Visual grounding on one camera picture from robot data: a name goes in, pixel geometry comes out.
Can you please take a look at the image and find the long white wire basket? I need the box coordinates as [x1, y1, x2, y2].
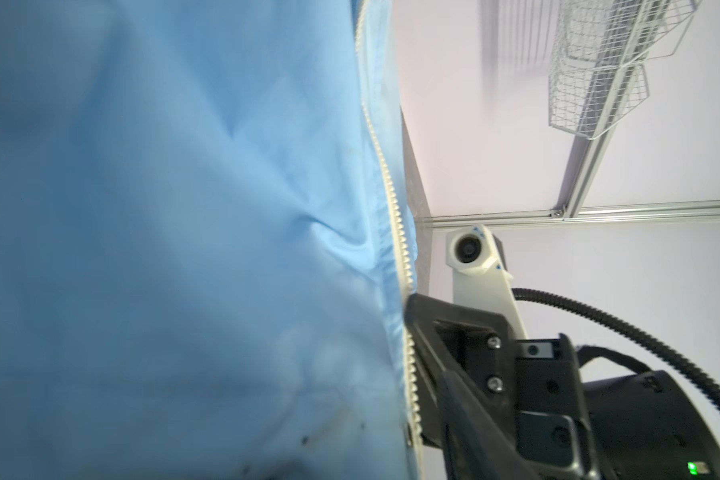
[548, 1, 701, 140]

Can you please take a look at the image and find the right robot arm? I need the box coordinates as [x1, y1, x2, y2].
[405, 288, 720, 479]

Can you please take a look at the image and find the light blue zip jacket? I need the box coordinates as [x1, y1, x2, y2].
[0, 1, 421, 479]

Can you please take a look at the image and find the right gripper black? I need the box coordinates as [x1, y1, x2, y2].
[404, 294, 600, 479]

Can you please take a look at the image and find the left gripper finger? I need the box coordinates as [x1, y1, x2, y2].
[438, 371, 538, 480]

